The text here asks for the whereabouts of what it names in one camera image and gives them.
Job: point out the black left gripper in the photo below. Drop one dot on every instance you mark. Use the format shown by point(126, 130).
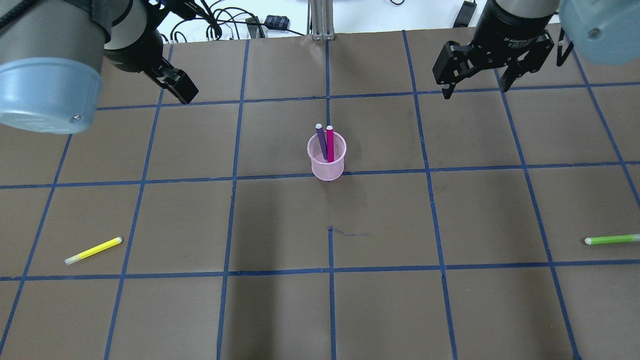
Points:
point(134, 55)

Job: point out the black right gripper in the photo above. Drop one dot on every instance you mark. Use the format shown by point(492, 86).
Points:
point(515, 30)

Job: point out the purple pen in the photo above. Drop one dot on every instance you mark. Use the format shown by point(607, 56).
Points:
point(322, 141)

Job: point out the pink pen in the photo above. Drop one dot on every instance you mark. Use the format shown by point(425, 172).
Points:
point(330, 144)

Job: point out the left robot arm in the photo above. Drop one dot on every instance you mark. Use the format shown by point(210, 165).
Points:
point(51, 55)

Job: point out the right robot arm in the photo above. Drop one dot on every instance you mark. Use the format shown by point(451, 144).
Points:
point(603, 31)

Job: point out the pink mesh cup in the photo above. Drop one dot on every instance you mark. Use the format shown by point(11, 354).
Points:
point(327, 165)

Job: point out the plaid pouch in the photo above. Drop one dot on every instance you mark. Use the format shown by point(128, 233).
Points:
point(277, 22)

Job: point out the yellow pen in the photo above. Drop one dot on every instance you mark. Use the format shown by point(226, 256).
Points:
point(93, 250)

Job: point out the green pen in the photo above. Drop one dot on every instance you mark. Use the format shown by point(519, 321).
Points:
point(612, 239)

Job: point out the aluminium frame post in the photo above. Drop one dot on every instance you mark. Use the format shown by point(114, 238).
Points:
point(320, 20)

